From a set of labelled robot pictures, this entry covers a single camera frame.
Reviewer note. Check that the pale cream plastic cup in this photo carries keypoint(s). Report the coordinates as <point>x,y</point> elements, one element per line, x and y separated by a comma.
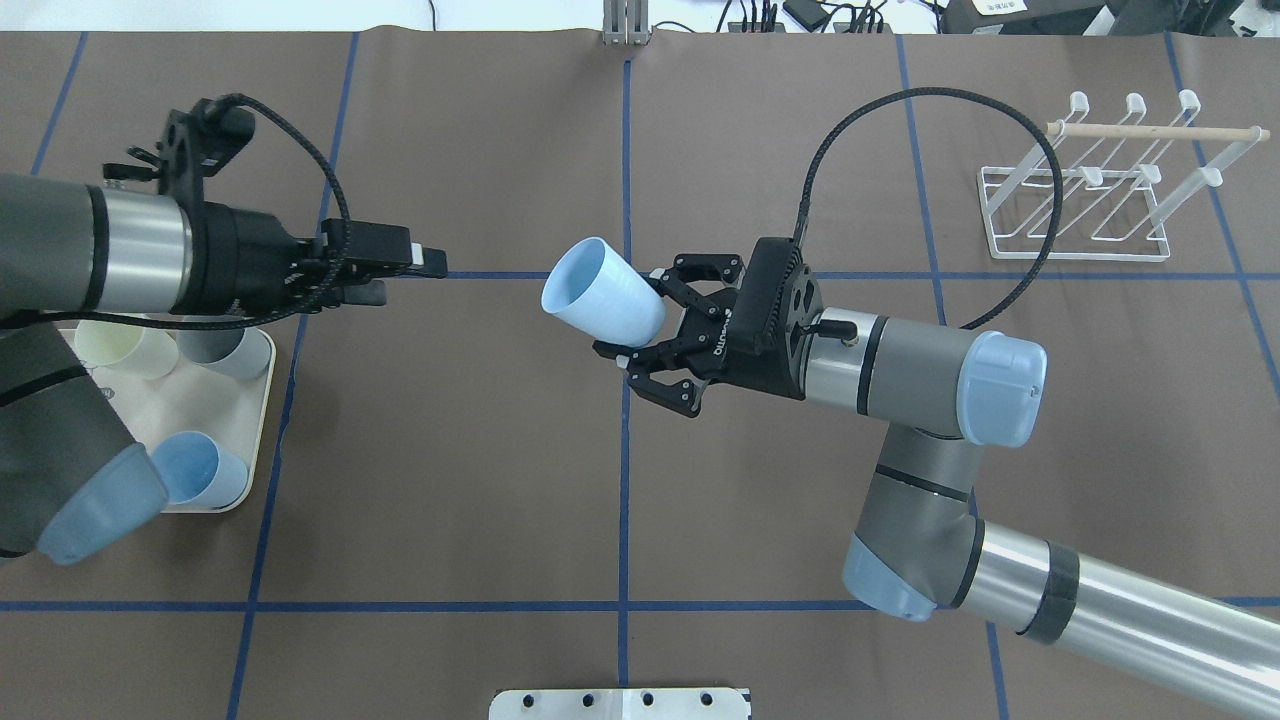
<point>145,353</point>

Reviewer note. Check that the medium blue plastic cup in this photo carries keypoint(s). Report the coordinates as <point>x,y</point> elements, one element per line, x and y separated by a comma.
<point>198,473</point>

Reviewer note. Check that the aluminium frame post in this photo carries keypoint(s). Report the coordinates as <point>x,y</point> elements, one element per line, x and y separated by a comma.
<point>626,23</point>

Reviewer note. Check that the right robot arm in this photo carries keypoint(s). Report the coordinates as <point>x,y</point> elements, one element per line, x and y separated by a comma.
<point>1155,450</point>

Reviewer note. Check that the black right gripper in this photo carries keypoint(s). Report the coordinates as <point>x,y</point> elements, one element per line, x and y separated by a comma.
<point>722,340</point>

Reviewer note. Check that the brown table mat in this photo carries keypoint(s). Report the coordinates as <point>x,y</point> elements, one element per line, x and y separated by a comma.
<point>460,500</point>

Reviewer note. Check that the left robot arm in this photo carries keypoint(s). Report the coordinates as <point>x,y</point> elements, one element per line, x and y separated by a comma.
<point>78,257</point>

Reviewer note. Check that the grey plastic cup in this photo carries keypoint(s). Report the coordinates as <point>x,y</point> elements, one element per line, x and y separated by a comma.
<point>242,354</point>

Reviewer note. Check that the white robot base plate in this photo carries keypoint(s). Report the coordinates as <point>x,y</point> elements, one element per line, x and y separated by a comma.
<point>623,703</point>

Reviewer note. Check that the light blue plastic cup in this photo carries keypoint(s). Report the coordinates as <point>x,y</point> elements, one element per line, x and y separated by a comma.
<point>596,291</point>

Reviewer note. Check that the cream serving tray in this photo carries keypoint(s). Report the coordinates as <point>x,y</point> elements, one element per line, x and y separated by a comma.
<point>231,411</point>

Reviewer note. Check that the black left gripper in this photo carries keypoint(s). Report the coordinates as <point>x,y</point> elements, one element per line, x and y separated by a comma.
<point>250,262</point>

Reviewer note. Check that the white wire cup rack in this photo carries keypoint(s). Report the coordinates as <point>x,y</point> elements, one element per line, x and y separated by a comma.
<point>1121,182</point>

